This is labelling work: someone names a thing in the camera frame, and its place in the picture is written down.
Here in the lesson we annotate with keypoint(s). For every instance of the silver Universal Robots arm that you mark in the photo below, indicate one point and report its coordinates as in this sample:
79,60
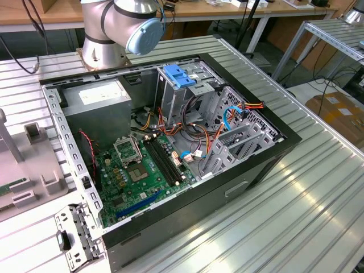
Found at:
99,17

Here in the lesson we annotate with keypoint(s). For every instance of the metal disk bay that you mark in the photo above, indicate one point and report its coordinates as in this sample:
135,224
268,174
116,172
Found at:
226,162

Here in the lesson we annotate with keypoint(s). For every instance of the blue SATA plug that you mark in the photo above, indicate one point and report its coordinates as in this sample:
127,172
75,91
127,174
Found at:
186,157

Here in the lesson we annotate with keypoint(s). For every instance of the white board connector block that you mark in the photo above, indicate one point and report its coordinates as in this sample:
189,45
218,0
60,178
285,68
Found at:
176,159

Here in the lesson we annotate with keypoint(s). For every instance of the black RAM slot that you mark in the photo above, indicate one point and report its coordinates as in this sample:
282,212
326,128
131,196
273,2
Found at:
161,160
165,160
169,160
158,160

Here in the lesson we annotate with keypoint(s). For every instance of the metal optical drive cage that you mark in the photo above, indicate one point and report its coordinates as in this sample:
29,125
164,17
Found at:
173,99

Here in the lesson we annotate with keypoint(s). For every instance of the green motherboard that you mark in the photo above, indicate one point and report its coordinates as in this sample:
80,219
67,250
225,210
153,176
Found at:
150,182

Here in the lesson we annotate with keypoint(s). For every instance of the CPU socket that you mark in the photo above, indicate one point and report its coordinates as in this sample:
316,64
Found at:
138,173

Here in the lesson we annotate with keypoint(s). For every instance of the blue plastic drive latch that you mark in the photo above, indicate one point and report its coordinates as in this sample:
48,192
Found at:
176,75

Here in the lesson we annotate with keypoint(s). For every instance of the white four pin connector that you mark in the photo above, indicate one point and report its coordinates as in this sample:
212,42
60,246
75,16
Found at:
107,162

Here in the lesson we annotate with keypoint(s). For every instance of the black open PC case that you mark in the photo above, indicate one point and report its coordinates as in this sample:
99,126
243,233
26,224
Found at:
185,216

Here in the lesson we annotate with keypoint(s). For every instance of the blue expansion slot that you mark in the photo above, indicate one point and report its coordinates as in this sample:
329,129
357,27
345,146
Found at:
139,204

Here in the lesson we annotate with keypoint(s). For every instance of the grey power supply unit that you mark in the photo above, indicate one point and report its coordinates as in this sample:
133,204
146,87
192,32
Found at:
96,119

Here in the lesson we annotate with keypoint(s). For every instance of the black square chip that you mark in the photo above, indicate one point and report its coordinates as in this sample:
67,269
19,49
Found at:
119,202

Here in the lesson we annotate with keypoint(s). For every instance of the black tripod stand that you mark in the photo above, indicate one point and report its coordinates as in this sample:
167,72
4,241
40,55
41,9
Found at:
245,29

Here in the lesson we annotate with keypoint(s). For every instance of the brown cardboard sheet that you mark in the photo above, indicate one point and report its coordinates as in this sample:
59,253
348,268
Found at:
284,34

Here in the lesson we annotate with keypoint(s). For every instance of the white box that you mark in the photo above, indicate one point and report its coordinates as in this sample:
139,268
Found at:
263,3
239,3

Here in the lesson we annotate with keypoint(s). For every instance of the grey parts rack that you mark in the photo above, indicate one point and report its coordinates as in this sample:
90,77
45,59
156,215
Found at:
31,165

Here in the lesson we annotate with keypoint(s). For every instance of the cardboard box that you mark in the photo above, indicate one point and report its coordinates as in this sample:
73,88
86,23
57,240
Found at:
338,119

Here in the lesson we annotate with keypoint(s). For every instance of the metal slat shelf table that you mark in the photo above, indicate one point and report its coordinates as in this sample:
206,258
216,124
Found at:
327,30

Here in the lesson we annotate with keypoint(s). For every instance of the green RAM stick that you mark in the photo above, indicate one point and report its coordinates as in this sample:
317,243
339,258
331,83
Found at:
8,188

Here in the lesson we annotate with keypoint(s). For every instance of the brown box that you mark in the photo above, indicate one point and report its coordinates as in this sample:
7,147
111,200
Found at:
48,5

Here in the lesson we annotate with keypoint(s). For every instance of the black desk device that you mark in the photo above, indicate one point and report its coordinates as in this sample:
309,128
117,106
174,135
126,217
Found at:
318,2

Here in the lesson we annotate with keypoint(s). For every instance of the wooden desk white frame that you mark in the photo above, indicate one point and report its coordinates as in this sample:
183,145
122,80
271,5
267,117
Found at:
199,11

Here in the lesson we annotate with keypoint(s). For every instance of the metal card retention bracket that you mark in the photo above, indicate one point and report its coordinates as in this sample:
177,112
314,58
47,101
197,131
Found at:
63,219

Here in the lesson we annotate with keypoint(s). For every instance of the black blue bracket latch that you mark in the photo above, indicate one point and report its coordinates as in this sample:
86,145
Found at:
65,243

